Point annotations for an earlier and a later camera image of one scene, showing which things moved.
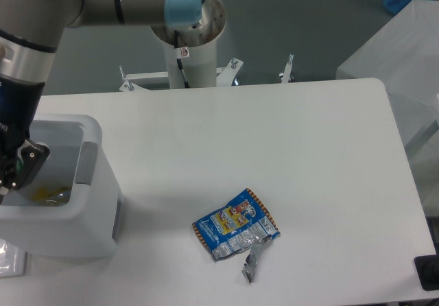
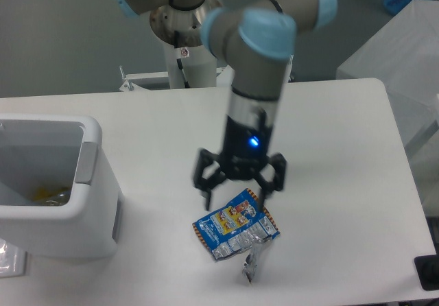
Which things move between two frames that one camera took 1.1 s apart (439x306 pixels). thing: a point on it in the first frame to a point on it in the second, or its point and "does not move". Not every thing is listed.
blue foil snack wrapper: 244,226 does not move
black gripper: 20,99 to 245,147
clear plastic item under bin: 13,260 does not move
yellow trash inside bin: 56,196 does not move
